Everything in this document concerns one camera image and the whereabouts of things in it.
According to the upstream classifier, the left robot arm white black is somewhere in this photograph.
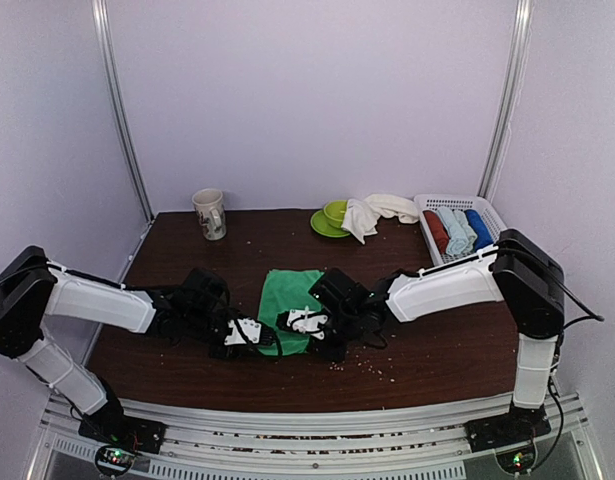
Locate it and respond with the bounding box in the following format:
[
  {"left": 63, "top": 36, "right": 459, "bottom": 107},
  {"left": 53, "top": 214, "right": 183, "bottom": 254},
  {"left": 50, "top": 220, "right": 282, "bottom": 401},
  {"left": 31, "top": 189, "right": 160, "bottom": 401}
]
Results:
[{"left": 0, "top": 246, "right": 282, "bottom": 444}]

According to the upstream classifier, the aluminium frame post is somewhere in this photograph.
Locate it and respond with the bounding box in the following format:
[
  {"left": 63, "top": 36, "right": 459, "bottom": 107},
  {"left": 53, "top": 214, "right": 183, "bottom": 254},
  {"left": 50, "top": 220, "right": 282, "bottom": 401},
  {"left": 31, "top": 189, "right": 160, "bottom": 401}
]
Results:
[
  {"left": 478, "top": 0, "right": 534, "bottom": 203},
  {"left": 91, "top": 0, "right": 155, "bottom": 223}
]

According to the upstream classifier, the right aluminium frame post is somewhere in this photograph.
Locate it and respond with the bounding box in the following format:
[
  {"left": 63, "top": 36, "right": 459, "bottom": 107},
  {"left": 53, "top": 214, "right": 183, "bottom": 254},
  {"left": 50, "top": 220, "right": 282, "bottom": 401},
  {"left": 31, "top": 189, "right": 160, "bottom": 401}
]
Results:
[{"left": 478, "top": 0, "right": 534, "bottom": 203}]

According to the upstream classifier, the white plastic basket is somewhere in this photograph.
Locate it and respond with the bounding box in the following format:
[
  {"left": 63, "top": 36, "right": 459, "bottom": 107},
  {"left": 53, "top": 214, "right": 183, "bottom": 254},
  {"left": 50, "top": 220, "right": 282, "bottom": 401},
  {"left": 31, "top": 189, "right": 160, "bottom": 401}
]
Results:
[{"left": 413, "top": 194, "right": 507, "bottom": 266}]

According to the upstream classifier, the patterned ceramic mug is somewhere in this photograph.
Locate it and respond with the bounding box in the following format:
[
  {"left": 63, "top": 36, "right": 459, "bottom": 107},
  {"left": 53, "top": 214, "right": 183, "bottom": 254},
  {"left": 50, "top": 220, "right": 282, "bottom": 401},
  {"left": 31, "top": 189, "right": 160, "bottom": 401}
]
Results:
[{"left": 192, "top": 188, "right": 227, "bottom": 241}]

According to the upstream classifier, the rolled red towel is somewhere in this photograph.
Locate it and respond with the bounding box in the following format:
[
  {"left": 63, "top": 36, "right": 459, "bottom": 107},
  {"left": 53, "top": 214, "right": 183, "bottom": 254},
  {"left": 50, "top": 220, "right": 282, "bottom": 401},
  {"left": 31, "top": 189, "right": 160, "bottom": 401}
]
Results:
[{"left": 423, "top": 210, "right": 450, "bottom": 254}]

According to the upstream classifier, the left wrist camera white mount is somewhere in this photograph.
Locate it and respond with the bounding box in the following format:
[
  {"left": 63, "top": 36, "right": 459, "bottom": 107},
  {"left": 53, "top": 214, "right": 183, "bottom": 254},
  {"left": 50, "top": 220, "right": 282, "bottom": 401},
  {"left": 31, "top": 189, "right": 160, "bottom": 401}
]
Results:
[{"left": 224, "top": 318, "right": 275, "bottom": 347}]

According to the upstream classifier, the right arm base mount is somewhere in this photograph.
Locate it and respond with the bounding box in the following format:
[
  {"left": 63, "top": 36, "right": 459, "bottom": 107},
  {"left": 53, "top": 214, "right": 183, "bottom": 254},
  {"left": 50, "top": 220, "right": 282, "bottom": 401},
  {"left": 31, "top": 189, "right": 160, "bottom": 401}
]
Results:
[{"left": 464, "top": 414, "right": 551, "bottom": 453}]

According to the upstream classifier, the green cup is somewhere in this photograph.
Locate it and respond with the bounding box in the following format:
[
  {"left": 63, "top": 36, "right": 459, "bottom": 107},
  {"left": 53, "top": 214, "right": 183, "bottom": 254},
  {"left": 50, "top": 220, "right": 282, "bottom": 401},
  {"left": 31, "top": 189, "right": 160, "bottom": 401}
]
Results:
[{"left": 323, "top": 200, "right": 347, "bottom": 229}]

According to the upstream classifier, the aluminium front rail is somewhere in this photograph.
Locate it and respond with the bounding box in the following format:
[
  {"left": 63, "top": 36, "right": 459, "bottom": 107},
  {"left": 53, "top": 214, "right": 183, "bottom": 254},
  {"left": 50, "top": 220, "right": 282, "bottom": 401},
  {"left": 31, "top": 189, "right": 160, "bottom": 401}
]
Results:
[{"left": 23, "top": 394, "right": 606, "bottom": 479}]

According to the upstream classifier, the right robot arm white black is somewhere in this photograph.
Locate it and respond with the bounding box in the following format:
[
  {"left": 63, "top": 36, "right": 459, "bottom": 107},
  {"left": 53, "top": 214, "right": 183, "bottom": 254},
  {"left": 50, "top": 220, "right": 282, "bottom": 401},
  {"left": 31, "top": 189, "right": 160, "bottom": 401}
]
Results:
[{"left": 309, "top": 229, "right": 564, "bottom": 442}]

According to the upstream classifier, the white cream towel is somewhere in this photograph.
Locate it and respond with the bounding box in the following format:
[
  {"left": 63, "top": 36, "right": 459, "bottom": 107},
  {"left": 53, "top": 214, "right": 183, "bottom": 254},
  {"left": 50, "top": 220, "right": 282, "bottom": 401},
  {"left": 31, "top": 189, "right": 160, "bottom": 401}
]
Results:
[{"left": 342, "top": 194, "right": 420, "bottom": 244}]

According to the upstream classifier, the rolled dark blue towel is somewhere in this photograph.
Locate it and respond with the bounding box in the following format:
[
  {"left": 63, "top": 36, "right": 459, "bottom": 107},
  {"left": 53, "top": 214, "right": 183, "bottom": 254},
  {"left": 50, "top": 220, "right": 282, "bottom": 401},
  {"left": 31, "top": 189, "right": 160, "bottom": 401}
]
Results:
[{"left": 464, "top": 209, "right": 494, "bottom": 250}]

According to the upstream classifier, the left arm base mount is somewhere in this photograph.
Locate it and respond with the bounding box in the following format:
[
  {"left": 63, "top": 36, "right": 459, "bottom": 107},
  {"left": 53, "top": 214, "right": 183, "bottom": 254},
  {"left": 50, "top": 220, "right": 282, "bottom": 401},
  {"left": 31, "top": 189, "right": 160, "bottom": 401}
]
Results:
[{"left": 78, "top": 417, "right": 166, "bottom": 454}]

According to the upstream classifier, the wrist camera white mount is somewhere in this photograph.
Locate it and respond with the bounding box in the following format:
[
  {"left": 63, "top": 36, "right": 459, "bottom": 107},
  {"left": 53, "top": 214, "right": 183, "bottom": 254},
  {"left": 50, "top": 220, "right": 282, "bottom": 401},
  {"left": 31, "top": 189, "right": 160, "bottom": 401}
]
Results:
[
  {"left": 276, "top": 307, "right": 329, "bottom": 340},
  {"left": 224, "top": 318, "right": 275, "bottom": 347}
]

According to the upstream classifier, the green microfiber towel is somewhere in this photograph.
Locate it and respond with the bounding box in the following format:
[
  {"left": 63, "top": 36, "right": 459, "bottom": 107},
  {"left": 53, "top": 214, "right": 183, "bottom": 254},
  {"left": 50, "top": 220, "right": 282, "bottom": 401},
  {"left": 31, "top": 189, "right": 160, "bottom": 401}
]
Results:
[{"left": 257, "top": 269, "right": 323, "bottom": 357}]

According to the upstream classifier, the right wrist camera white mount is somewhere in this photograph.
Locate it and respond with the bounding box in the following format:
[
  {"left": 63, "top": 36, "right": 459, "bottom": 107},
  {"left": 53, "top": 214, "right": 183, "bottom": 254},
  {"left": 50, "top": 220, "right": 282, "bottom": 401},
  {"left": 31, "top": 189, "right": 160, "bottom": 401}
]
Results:
[{"left": 276, "top": 307, "right": 329, "bottom": 340}]

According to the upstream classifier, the rolled light blue towel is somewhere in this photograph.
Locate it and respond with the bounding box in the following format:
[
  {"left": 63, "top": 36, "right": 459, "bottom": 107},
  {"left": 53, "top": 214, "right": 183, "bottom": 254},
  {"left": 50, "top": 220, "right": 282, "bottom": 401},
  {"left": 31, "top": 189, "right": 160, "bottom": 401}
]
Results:
[{"left": 437, "top": 206, "right": 476, "bottom": 257}]

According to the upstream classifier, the green saucer plate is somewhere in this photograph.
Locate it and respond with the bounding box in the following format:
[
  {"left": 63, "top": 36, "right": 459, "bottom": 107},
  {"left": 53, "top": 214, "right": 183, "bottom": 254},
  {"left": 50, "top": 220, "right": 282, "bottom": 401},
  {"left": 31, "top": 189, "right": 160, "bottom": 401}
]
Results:
[{"left": 310, "top": 210, "right": 350, "bottom": 238}]

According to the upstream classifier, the left aluminium frame post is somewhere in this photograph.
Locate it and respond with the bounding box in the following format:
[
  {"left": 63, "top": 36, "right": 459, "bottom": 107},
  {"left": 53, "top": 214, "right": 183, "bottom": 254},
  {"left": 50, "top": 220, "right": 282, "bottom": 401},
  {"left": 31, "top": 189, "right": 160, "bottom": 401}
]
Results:
[{"left": 91, "top": 0, "right": 155, "bottom": 223}]

